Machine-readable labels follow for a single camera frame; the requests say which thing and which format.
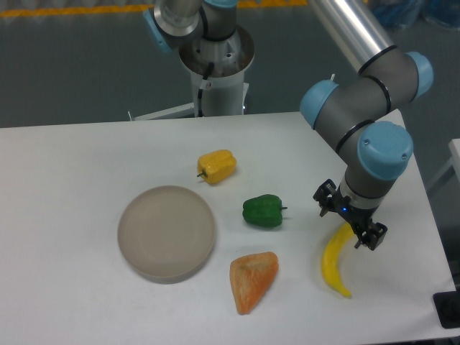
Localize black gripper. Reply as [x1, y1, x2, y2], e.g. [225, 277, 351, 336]
[313, 179, 387, 251]

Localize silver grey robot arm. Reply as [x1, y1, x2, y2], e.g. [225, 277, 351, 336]
[143, 1, 433, 249]

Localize green bell pepper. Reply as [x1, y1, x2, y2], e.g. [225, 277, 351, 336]
[242, 194, 288, 229]

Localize yellow bell pepper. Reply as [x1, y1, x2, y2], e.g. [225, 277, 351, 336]
[197, 149, 237, 185]

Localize yellow banana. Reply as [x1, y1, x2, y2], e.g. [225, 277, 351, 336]
[321, 223, 354, 298]

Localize orange triangular bread slice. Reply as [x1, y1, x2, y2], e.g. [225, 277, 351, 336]
[229, 252, 279, 315]

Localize white furniture at right edge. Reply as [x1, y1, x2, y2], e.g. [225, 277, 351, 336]
[425, 138, 459, 198]

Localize black device at table edge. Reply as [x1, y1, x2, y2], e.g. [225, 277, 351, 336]
[433, 290, 459, 329]

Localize beige round plate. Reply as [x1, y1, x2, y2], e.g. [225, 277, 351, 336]
[117, 185, 216, 284]

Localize blue plastic bags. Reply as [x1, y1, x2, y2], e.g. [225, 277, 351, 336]
[367, 1, 459, 31]

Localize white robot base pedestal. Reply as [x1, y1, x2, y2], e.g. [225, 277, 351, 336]
[133, 25, 254, 121]

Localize black cable on pedestal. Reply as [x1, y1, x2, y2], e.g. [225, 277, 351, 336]
[196, 61, 216, 118]

